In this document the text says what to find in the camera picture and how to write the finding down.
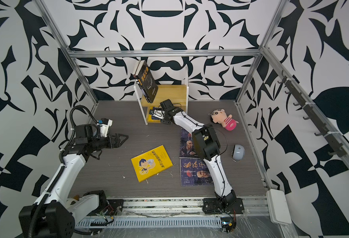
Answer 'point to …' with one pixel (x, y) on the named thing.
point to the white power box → (278, 207)
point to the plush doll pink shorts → (218, 115)
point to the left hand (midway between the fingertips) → (122, 135)
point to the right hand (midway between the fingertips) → (166, 111)
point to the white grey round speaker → (238, 152)
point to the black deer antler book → (145, 82)
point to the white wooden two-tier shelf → (178, 94)
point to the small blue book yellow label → (153, 117)
